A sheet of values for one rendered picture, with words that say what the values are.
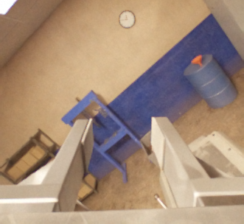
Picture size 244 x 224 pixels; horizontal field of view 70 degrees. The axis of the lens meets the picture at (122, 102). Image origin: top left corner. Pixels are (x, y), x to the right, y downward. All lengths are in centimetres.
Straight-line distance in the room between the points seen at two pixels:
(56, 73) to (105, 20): 147
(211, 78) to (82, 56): 248
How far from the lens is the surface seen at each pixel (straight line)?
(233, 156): 104
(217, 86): 351
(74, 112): 349
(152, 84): 385
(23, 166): 468
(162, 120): 16
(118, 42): 370
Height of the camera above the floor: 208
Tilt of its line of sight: 14 degrees down
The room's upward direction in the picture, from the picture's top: 44 degrees counter-clockwise
